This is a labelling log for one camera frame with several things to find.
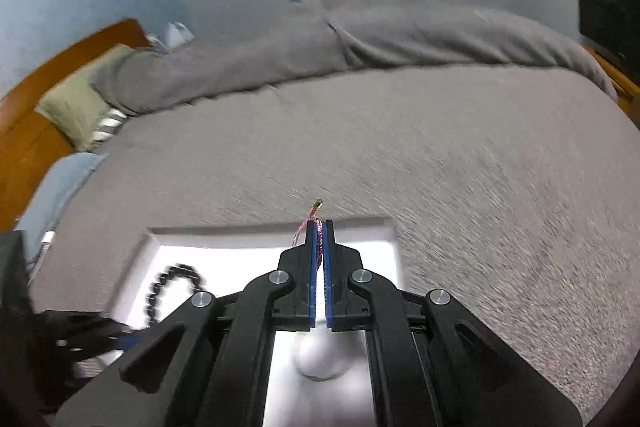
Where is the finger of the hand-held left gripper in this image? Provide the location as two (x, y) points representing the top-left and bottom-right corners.
(37, 309), (138, 362)

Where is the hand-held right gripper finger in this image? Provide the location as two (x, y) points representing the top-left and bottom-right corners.
(322, 219), (584, 427)
(54, 219), (321, 427)

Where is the grey cardboard tray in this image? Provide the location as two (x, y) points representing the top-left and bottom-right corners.
(107, 217), (405, 427)

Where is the pink braided cord bracelet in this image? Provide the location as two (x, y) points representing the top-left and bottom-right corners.
(291, 201), (325, 254)

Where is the light blue cloth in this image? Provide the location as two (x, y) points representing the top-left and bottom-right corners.
(15, 152), (108, 268)

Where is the grey woven bedspread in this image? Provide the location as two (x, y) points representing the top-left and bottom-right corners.
(25, 62), (640, 427)

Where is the wooden headboard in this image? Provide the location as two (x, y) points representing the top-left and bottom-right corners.
(0, 18), (153, 233)

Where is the striped pillow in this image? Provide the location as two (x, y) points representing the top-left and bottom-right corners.
(90, 107), (128, 145)

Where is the olive green pillow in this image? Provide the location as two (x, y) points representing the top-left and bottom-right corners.
(37, 44), (136, 152)

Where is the grey folded duvet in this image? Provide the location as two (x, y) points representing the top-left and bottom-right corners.
(90, 0), (618, 118)

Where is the white plastic bag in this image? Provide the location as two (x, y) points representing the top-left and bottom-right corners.
(150, 22), (195, 52)

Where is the wooden television stand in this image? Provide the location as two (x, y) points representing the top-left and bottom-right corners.
(582, 44), (640, 118)

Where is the black television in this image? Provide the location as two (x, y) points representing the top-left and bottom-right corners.
(574, 0), (640, 75)

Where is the large black bead bracelet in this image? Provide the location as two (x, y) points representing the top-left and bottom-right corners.
(145, 263), (207, 325)

